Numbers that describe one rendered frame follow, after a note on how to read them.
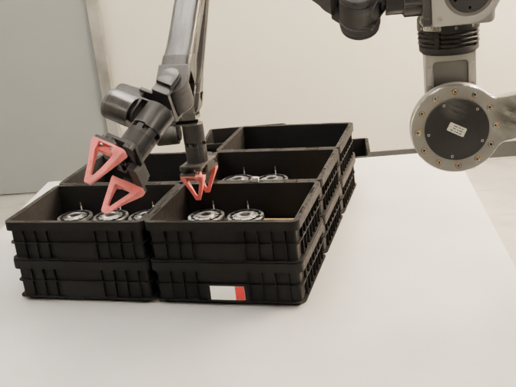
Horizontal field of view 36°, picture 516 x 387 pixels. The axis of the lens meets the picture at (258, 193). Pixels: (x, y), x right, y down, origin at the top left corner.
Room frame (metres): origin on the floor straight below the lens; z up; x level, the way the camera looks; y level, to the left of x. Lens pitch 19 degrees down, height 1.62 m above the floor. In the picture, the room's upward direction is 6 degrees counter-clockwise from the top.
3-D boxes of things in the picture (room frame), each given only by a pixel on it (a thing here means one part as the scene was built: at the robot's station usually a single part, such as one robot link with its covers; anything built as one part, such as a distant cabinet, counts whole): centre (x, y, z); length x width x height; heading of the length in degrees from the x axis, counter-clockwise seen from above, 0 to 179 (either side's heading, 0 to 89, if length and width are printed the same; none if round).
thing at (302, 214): (1.97, 0.06, 0.92); 0.40 x 0.30 x 0.02; 73
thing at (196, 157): (2.06, 0.15, 1.04); 0.10 x 0.07 x 0.07; 158
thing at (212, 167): (2.08, 0.14, 0.97); 0.07 x 0.07 x 0.09; 68
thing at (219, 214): (2.07, 0.15, 0.86); 0.10 x 0.10 x 0.01
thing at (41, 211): (2.08, 0.44, 0.87); 0.40 x 0.30 x 0.11; 73
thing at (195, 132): (2.07, 0.16, 1.10); 0.07 x 0.06 x 0.07; 84
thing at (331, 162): (2.26, -0.03, 0.92); 0.40 x 0.30 x 0.02; 73
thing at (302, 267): (1.97, 0.06, 0.76); 0.40 x 0.30 x 0.12; 73
